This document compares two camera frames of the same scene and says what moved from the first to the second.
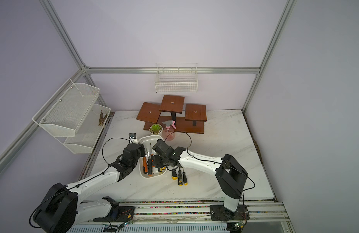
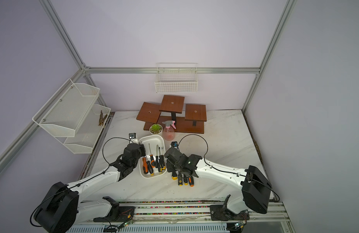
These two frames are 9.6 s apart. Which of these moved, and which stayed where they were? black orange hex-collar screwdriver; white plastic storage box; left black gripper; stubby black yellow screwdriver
Moved: black orange hex-collar screwdriver
Stayed: stubby black yellow screwdriver; left black gripper; white plastic storage box
